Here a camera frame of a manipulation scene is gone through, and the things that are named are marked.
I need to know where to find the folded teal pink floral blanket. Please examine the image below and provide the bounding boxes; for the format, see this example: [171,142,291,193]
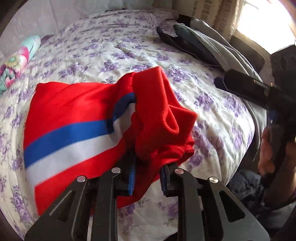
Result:
[1,35,41,94]

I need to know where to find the grey pillow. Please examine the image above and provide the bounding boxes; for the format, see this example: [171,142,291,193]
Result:
[173,17,265,82]

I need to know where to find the person's right hand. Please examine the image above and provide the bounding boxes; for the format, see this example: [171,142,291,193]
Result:
[258,128,295,207]

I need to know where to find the black cloth on bed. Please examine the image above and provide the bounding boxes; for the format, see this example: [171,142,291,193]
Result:
[157,24,222,70]

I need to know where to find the grey upholstered headboard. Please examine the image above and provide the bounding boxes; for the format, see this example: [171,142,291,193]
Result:
[1,1,154,59]

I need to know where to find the purple floral bed sheet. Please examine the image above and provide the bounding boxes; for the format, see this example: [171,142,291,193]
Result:
[1,9,266,239]

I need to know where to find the red pants with blue-white stripe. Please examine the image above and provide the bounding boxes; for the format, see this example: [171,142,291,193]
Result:
[23,66,197,215]

